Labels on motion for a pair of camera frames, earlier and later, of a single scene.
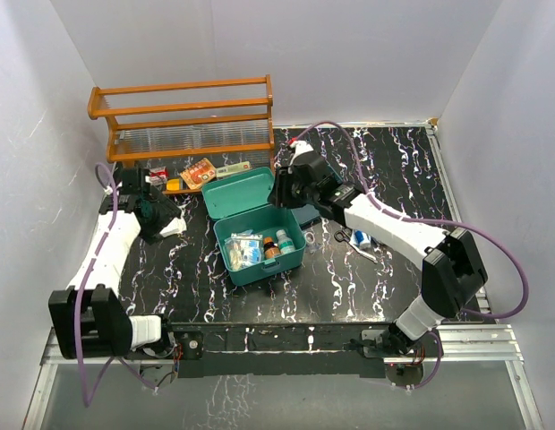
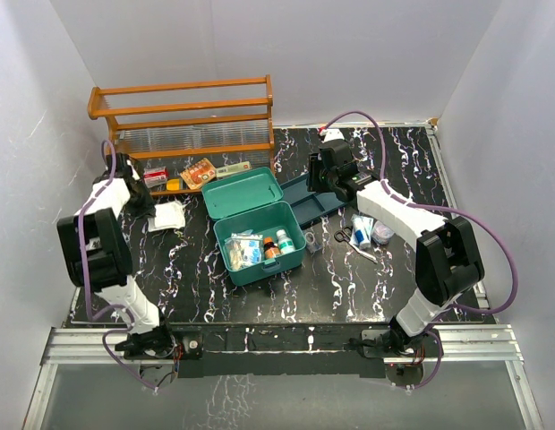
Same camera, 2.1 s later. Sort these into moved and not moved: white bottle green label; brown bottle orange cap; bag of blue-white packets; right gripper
Moved: right gripper
Not moved: brown bottle orange cap; white bottle green label; bag of blue-white packets
